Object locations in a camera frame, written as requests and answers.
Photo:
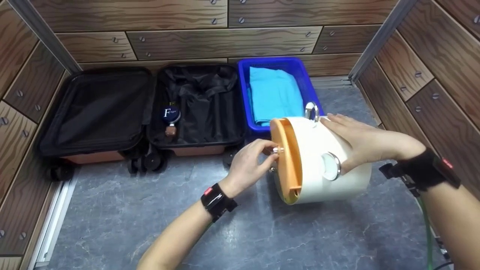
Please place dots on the dark blue round bottle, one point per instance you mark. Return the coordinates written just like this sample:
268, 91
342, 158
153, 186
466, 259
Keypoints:
171, 114

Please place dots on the person's left hand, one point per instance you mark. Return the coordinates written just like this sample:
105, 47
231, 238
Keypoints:
245, 167

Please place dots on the black wrist band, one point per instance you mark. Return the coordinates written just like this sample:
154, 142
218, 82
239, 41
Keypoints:
219, 200
427, 170

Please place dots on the white and orange round case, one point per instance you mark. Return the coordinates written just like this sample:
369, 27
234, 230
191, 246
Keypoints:
318, 180

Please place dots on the person's right forearm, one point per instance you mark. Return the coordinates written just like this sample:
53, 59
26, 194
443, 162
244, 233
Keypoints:
459, 228

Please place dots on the blue plastic basket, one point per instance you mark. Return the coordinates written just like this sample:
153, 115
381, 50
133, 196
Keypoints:
243, 97

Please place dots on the pink hard-shell suitcase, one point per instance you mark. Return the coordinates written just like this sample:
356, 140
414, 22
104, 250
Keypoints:
105, 112

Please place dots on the person's right hand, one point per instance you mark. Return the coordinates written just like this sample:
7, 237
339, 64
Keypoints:
375, 144

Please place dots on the light blue folded cloth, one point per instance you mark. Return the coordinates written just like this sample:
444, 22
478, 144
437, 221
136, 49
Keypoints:
273, 93

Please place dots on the person's left forearm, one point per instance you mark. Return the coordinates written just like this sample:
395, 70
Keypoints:
176, 240

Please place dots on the person's left fingers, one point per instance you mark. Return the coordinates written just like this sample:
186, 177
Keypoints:
268, 146

